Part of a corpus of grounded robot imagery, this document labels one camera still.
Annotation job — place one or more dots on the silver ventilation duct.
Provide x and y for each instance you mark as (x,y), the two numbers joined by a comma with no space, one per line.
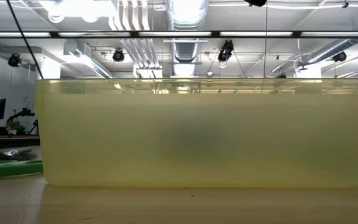
(186,18)
(328,49)

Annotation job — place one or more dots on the small background potted plant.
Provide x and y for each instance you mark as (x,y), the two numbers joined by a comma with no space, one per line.
(14,127)

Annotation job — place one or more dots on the black background robot arm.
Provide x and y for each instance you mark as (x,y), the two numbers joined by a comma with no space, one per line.
(26,112)

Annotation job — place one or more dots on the small black ceiling clamp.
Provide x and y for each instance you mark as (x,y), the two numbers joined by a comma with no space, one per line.
(346,4)

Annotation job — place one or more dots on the white ceiling pipe run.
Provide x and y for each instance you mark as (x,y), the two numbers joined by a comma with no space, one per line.
(141,53)

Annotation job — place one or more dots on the white ceiling air unit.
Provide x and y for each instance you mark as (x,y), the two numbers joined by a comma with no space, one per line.
(82,56)

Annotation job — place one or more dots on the black ceiling spotlight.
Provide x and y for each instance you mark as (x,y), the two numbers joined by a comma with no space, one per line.
(225,51)
(339,56)
(14,60)
(118,55)

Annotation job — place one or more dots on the black aluminium table frame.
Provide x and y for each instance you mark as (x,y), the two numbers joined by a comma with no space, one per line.
(11,142)

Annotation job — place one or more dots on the yellow translucent plastic bin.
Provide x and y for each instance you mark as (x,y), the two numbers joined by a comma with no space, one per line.
(197,140)

